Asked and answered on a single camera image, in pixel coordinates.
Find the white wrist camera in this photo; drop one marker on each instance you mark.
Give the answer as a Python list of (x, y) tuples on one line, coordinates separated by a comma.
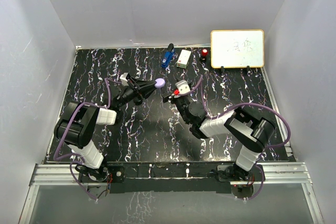
[(124, 78), (182, 88)]

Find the aluminium frame rail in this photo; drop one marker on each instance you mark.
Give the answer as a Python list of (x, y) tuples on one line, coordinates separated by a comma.
[(275, 173)]

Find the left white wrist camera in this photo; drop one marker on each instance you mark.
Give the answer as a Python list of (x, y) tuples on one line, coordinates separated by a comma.
[(124, 78)]

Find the white small box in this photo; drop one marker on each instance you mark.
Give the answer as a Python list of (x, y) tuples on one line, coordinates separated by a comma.
[(183, 59)]

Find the red emergency button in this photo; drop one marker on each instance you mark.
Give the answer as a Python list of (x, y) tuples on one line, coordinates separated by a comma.
[(204, 54)]

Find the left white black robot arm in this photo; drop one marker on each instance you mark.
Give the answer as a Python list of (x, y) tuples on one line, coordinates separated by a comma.
[(76, 125)]

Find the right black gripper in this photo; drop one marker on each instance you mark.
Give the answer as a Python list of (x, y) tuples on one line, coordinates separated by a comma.
[(166, 98)]

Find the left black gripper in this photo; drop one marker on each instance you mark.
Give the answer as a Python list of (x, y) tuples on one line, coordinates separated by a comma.
[(146, 88)]

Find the white board yellow frame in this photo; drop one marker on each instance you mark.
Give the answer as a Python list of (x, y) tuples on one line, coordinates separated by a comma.
[(237, 48)]

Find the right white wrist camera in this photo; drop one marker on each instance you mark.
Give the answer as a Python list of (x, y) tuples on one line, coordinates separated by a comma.
[(182, 88)]

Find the blue stapler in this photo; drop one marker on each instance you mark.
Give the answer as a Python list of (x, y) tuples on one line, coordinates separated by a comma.
[(168, 55)]

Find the purple earbud charging case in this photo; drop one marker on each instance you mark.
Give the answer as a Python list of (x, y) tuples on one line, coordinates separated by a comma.
[(159, 83)]

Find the black front base bar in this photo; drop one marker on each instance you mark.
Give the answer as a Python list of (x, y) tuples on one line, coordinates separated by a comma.
[(219, 177)]

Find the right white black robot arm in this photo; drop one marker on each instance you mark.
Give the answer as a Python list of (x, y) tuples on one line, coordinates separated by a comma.
[(253, 133)]

